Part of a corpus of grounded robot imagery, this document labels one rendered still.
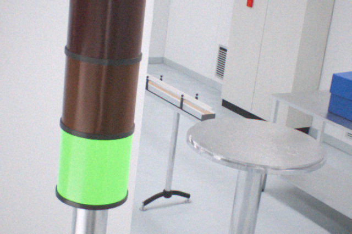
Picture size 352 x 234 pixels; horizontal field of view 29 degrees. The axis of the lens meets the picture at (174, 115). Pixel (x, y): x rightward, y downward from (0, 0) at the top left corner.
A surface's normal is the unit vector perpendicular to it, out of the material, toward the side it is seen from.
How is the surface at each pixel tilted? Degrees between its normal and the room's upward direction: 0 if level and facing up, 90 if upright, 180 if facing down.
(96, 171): 90
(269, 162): 0
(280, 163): 0
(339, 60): 90
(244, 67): 90
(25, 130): 90
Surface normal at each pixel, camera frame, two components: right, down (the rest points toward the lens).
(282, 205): 0.11, -0.94
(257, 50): -0.84, 0.07
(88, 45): -0.29, 0.26
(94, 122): 0.03, 0.31
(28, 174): 0.54, 0.32
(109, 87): 0.33, 0.33
